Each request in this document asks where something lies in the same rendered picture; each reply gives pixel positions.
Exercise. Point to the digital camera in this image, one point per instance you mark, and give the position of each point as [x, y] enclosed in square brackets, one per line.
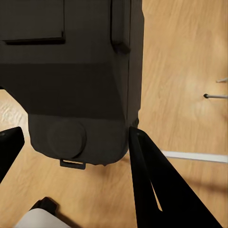
[75, 66]

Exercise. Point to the camera tripod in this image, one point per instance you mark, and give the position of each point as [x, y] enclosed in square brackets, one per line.
[203, 157]

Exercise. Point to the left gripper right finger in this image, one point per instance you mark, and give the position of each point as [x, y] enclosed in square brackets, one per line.
[181, 207]

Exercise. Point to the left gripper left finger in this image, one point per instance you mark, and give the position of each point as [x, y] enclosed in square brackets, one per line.
[11, 142]

